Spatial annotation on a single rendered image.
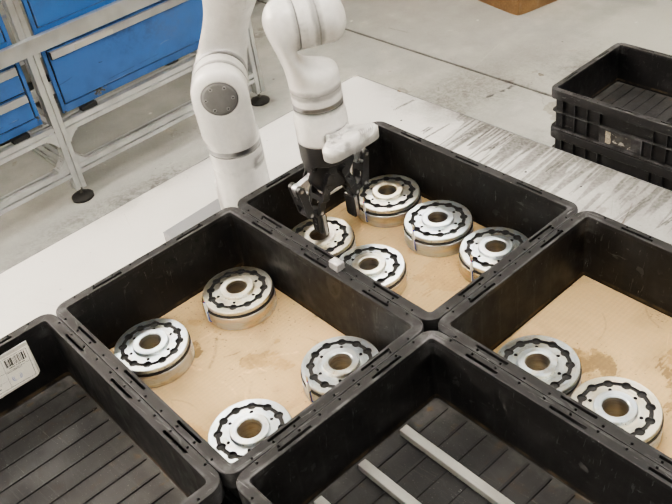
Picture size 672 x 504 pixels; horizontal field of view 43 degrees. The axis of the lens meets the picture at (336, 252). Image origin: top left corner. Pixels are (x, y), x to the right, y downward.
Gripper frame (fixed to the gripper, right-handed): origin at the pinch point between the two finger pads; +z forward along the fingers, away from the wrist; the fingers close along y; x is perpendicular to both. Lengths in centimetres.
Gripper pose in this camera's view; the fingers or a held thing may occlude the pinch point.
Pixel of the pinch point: (337, 215)
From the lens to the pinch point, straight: 129.6
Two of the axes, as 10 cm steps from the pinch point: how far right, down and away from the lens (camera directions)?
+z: 1.4, 7.8, 6.1
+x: 6.5, 4.0, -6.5
